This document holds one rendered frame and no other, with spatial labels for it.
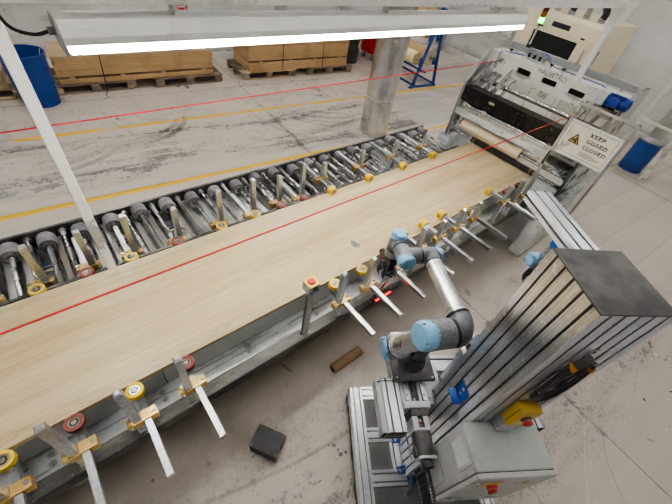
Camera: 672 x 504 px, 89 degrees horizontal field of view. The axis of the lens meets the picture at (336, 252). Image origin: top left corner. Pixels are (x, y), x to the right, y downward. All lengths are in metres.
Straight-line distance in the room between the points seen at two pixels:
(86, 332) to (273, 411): 1.35
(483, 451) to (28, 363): 2.13
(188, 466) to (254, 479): 0.44
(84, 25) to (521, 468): 2.04
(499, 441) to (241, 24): 1.82
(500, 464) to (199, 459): 1.88
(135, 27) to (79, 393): 1.59
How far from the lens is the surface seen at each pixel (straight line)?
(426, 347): 1.33
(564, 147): 4.14
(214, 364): 2.31
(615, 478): 3.69
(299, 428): 2.80
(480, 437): 1.71
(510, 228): 4.77
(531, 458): 1.79
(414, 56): 8.91
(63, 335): 2.33
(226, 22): 1.33
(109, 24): 1.23
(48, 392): 2.18
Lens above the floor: 2.67
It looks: 45 degrees down
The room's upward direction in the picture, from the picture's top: 11 degrees clockwise
